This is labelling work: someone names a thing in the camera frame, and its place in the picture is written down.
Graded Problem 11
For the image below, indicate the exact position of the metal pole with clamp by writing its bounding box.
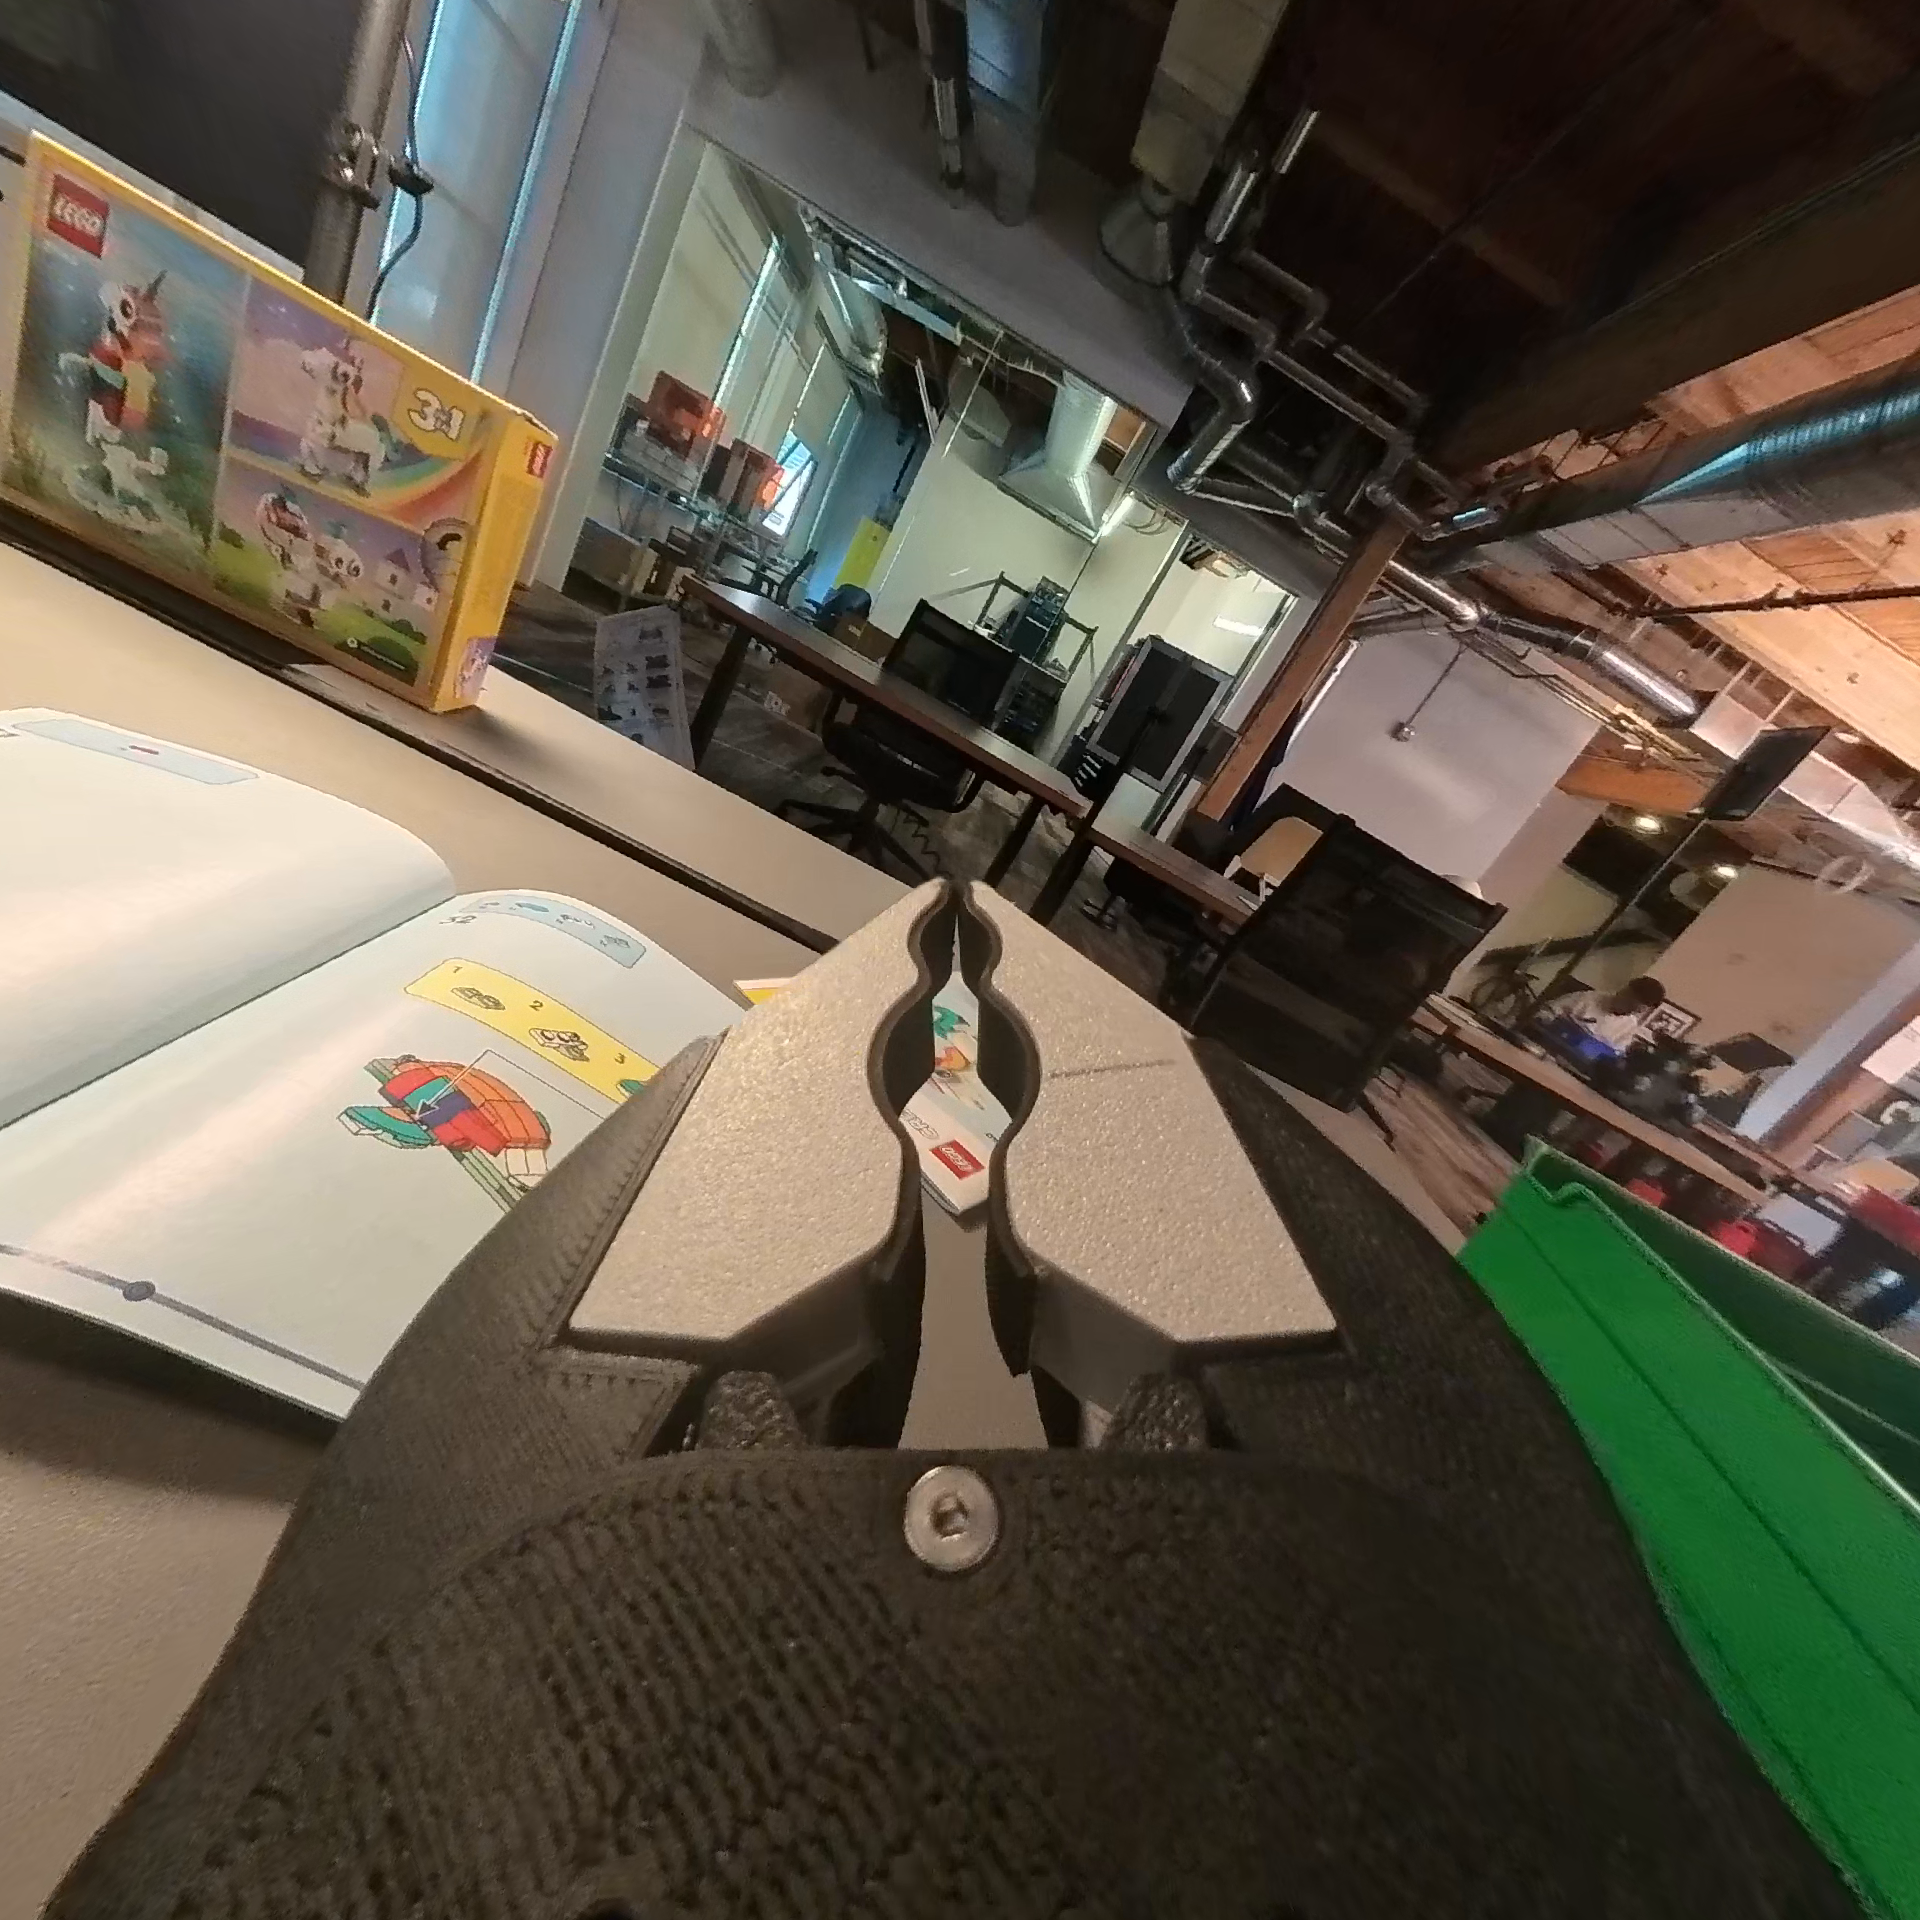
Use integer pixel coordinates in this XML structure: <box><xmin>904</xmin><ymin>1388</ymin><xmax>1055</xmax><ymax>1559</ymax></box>
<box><xmin>306</xmin><ymin>0</ymin><xmax>438</xmax><ymax>311</ymax></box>

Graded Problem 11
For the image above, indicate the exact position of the dark wooden table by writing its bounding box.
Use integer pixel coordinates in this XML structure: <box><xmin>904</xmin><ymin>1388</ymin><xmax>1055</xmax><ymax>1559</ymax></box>
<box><xmin>682</xmin><ymin>575</ymin><xmax>1100</xmax><ymax>906</ymax></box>

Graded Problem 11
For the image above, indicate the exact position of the printed picture sheet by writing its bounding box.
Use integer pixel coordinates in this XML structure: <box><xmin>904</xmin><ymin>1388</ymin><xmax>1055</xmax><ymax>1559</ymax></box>
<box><xmin>591</xmin><ymin>606</ymin><xmax>701</xmax><ymax>771</ymax></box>

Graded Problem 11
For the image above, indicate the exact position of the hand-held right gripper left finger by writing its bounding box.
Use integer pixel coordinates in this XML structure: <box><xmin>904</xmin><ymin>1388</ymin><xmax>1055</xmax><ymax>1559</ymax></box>
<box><xmin>566</xmin><ymin>878</ymin><xmax>963</xmax><ymax>1451</ymax></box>

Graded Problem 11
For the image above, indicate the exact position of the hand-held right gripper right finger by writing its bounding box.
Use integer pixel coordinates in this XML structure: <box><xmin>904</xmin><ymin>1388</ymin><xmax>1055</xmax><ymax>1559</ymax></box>
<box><xmin>966</xmin><ymin>882</ymin><xmax>1341</xmax><ymax>1451</ymax></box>

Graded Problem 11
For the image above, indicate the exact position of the green plastic bin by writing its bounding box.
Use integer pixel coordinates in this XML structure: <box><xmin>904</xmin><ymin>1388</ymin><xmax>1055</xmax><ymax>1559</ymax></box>
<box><xmin>1458</xmin><ymin>1136</ymin><xmax>1920</xmax><ymax>1920</ymax></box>

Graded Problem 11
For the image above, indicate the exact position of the metal exhaust hood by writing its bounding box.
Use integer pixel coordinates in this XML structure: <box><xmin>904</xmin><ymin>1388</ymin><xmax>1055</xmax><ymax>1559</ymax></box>
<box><xmin>996</xmin><ymin>374</ymin><xmax>1158</xmax><ymax>543</ymax></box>

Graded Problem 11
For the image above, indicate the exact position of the yellow toy set box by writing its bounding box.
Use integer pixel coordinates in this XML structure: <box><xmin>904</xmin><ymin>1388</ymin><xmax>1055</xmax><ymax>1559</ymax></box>
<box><xmin>0</xmin><ymin>127</ymin><xmax>559</xmax><ymax>715</ymax></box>

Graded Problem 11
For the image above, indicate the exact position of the open instruction booklet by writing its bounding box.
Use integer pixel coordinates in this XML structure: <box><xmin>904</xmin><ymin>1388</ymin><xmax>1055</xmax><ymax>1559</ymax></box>
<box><xmin>0</xmin><ymin>704</ymin><xmax>751</xmax><ymax>1421</ymax></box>

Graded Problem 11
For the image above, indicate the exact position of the closed instruction leaflet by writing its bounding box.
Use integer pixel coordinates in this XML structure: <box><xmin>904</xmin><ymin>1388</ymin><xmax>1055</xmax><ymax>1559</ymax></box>
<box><xmin>892</xmin><ymin>976</ymin><xmax>1030</xmax><ymax>1221</ymax></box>

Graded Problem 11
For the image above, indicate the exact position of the black mesh office chair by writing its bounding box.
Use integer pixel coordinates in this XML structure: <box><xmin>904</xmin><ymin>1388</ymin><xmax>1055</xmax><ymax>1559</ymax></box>
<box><xmin>1190</xmin><ymin>813</ymin><xmax>1511</xmax><ymax>1107</ymax></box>

